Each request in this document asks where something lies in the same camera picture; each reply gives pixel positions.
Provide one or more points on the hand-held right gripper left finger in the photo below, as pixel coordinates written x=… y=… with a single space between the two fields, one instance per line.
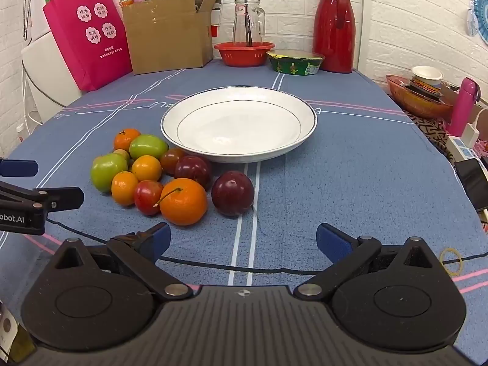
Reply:
x=163 y=234

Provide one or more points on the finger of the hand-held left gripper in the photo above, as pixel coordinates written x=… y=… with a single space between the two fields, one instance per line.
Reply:
x=19 y=168
x=57 y=198

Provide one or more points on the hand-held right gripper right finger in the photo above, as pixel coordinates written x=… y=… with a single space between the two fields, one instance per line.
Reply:
x=329 y=238

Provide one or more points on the large orange with long stem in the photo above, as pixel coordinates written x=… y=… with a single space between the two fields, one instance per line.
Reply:
x=183 y=204

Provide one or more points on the small red fruit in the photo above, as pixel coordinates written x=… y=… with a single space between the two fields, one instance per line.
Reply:
x=146 y=198

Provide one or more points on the green fruit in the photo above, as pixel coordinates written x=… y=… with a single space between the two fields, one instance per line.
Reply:
x=148 y=146
x=106 y=169

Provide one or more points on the orange tangerine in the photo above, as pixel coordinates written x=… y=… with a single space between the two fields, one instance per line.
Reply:
x=124 y=188

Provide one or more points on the yellow-orange tangerine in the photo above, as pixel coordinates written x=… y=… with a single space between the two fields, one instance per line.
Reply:
x=146 y=168

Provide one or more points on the dark red plum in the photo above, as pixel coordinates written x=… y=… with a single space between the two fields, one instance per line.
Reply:
x=192 y=169
x=232 y=194

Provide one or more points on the brown-red jujube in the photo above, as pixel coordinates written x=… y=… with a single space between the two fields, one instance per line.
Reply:
x=170 y=160

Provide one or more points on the tan longan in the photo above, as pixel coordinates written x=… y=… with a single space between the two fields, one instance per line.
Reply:
x=122 y=154

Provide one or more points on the small orange with stem spot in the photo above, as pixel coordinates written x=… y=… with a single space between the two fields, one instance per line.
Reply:
x=127 y=139

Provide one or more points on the white ceramic plate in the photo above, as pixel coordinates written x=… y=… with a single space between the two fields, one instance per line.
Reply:
x=240 y=122

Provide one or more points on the blue striped tablecloth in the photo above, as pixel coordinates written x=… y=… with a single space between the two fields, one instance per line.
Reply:
x=343 y=179

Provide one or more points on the white appliance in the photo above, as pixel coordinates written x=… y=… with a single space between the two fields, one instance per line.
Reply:
x=45 y=76

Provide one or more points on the yellowish packet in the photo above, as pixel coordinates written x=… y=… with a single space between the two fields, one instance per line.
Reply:
x=15 y=343

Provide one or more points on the yellow rubber band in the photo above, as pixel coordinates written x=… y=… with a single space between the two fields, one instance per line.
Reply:
x=451 y=249

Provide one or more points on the pink tote bag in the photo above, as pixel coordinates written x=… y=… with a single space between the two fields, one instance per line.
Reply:
x=91 y=53

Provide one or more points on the dark patterned cloth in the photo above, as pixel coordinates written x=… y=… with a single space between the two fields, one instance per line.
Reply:
x=430 y=129

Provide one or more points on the black phone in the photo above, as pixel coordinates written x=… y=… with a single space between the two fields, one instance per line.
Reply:
x=472 y=181

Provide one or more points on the white power strip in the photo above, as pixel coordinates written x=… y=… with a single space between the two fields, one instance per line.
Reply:
x=457 y=148

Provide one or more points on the orange-brown plastic basket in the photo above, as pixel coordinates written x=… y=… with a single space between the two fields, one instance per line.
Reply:
x=415 y=105

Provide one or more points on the white charger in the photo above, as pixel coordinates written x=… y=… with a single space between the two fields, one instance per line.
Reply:
x=469 y=135

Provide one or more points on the green instant noodle bowl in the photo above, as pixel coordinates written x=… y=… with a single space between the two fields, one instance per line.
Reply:
x=297 y=66

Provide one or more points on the patterned box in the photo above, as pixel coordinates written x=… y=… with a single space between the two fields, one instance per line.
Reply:
x=423 y=88

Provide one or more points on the pink bottle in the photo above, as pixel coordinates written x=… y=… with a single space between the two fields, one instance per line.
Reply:
x=461 y=110

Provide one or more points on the white cup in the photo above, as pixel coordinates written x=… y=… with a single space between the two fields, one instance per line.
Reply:
x=427 y=74

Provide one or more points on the cardboard box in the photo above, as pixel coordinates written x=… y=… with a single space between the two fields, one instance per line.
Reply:
x=164 y=38

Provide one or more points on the red plastic basket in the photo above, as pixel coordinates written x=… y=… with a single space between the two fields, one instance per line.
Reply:
x=240 y=57

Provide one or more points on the red thermos jug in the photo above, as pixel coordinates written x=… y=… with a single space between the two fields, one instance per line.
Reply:
x=335 y=38

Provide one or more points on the glass pitcher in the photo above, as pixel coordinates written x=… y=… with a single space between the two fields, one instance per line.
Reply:
x=240 y=26

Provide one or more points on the dark utensil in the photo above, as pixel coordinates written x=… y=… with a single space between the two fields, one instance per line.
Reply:
x=248 y=23

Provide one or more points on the blue paper fan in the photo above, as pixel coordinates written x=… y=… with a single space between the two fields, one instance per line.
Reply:
x=481 y=3

